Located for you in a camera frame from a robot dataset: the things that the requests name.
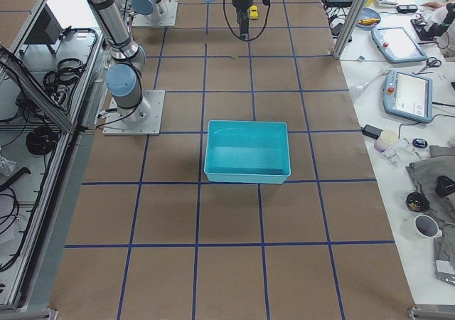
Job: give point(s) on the teal plastic bin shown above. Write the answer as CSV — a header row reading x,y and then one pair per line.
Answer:
x,y
247,152

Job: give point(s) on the teach pendant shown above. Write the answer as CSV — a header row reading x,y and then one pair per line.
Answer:
x,y
397,46
408,96

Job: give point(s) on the blue plate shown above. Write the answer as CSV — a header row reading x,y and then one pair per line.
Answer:
x,y
368,13

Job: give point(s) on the yellow toy on plate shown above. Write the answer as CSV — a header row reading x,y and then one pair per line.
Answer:
x,y
368,21

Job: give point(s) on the scissors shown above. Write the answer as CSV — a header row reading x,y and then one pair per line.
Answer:
x,y
431,62

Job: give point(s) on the white purple cup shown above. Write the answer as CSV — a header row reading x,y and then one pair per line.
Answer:
x,y
386,139

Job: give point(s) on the far teach pendant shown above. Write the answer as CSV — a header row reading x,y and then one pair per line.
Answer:
x,y
397,46

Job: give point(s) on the yellow beetle toy car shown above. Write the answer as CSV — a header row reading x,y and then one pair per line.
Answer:
x,y
253,12

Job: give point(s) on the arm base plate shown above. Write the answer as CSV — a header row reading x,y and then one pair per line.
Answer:
x,y
146,119
140,22

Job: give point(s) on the small black bowl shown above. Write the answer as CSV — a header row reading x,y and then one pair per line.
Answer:
x,y
417,202

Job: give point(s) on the near teach pendant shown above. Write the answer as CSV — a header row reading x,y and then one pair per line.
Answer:
x,y
408,96

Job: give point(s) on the aluminium frame post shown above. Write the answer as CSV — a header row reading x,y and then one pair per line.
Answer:
x,y
347,29

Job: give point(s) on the grey cloth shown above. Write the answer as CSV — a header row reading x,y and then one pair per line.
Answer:
x,y
434,178

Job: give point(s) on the white mug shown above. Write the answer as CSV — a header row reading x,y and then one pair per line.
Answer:
x,y
421,227

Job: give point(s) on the black power adapter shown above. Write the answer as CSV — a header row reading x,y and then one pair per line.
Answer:
x,y
371,131

